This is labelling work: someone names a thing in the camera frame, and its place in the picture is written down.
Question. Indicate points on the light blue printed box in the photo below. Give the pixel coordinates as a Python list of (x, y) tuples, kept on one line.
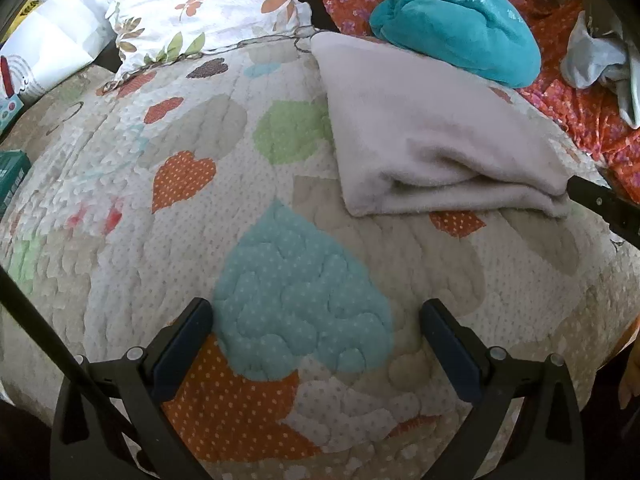
[(9, 112)]

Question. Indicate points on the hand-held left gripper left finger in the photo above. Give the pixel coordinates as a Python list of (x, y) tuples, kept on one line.
[(180, 350)]

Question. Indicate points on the green plastic packet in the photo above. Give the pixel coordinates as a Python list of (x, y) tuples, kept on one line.
[(12, 180)]

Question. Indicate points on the teal cloth bundle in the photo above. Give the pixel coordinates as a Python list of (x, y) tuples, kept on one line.
[(460, 30)]

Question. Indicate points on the pale pink towel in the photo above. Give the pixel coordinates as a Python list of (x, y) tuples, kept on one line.
[(425, 135)]

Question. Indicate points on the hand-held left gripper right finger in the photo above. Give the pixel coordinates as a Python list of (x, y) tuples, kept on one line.
[(456, 357)]

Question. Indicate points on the red floral bed sheet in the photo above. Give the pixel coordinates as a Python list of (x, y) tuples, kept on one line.
[(565, 105)]

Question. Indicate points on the heart pattern quilt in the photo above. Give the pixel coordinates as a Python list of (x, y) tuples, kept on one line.
[(310, 280)]

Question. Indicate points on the white floral pillow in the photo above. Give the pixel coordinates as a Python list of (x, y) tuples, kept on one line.
[(210, 5)]

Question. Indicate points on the light blue garment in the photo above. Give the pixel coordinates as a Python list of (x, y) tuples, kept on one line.
[(590, 60)]

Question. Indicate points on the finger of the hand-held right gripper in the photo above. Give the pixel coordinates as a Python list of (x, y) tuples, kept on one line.
[(610, 212)]

